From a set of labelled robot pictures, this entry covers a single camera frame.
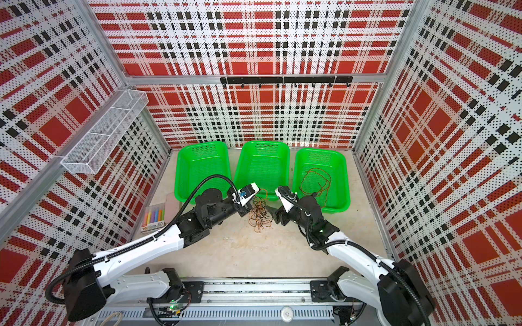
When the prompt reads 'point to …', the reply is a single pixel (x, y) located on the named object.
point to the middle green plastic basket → (265, 164)
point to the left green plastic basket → (197, 161)
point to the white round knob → (287, 314)
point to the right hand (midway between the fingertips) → (275, 201)
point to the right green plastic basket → (333, 161)
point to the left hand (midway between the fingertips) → (259, 187)
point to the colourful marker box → (153, 217)
